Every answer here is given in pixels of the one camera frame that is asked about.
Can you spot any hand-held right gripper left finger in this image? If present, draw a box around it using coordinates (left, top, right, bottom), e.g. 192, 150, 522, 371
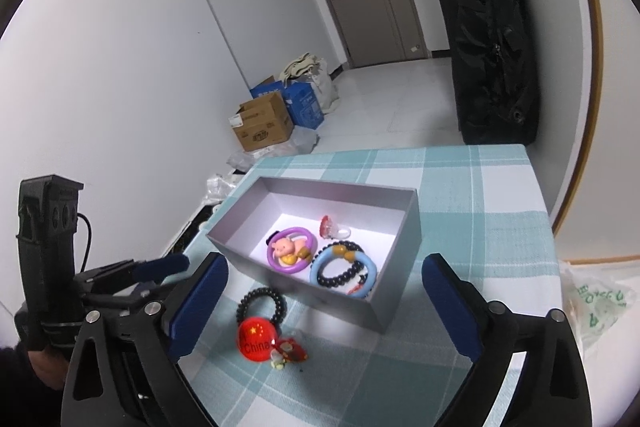
61, 252, 230, 427

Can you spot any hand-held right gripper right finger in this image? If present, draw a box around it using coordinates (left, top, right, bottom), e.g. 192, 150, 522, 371
421, 253, 593, 427

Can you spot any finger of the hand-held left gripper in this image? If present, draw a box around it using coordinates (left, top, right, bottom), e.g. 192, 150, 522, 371
89, 283, 168, 312
75, 254, 191, 289

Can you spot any grey cardboard box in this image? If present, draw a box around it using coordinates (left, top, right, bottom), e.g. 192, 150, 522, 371
206, 176, 420, 335

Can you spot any black spiral hair tie red charm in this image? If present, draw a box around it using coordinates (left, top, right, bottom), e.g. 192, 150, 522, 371
235, 287, 287, 365

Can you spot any light blue bracelet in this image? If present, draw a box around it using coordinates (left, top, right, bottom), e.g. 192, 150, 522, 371
309, 243, 379, 299

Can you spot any purple hair ring pig doll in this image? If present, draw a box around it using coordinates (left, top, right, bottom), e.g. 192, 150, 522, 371
266, 227, 317, 277

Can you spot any small red white hair clip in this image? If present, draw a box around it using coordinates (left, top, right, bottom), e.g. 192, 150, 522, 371
320, 215, 351, 240

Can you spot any person's left forearm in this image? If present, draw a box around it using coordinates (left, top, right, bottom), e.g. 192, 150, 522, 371
0, 346, 63, 427

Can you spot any person's left hand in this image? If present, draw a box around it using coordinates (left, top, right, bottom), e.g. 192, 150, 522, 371
27, 347, 68, 390

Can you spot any small silver parcel bag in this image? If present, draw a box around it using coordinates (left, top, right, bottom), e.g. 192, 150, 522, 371
206, 172, 246, 202

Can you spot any red figure hair clip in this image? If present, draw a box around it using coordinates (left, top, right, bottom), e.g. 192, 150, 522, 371
269, 339, 308, 370

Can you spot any teal checked tablecloth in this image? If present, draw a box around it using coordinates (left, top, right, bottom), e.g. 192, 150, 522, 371
177, 144, 561, 427

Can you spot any white green plastic bag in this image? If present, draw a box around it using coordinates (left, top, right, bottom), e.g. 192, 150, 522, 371
559, 259, 628, 355

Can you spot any brown cardboard box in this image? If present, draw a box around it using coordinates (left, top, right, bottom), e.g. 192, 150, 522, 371
231, 93, 295, 152

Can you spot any blue carton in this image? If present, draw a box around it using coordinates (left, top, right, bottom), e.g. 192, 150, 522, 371
250, 76, 287, 100

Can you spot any blue printed box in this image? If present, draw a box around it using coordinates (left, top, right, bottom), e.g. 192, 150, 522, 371
282, 81, 325, 128

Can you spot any white woven sack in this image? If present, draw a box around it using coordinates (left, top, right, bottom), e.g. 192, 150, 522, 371
312, 59, 340, 114

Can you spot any beige folded cloth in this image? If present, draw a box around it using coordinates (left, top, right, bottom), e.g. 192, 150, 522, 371
279, 53, 321, 84

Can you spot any black backpack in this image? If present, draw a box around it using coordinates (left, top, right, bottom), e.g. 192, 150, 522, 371
439, 0, 541, 145

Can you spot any white wardrobe gold trim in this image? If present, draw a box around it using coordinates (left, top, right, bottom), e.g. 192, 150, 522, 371
550, 0, 640, 265

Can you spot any black cable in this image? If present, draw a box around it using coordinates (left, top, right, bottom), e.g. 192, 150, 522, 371
76, 213, 94, 275

